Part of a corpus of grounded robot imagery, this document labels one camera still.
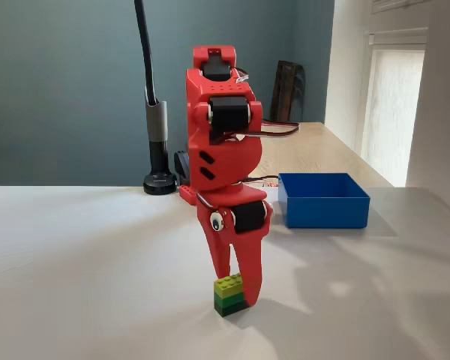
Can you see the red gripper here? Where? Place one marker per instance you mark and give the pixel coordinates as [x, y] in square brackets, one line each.
[250, 218]

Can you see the white window blind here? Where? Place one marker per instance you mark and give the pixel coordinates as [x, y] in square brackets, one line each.
[392, 112]

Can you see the red robot arm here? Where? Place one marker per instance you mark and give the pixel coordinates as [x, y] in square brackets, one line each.
[225, 165]

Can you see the black table clamp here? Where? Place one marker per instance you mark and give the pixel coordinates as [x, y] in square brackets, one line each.
[182, 165]

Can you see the green lego block stack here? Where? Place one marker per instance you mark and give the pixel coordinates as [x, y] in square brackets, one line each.
[227, 296]

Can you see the black gooseneck camera stand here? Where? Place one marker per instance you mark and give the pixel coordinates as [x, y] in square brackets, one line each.
[157, 123]

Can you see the dark wooden object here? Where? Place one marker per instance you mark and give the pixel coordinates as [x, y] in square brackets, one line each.
[287, 93]

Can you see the blue box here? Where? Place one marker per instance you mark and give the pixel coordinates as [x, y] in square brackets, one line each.
[322, 210]

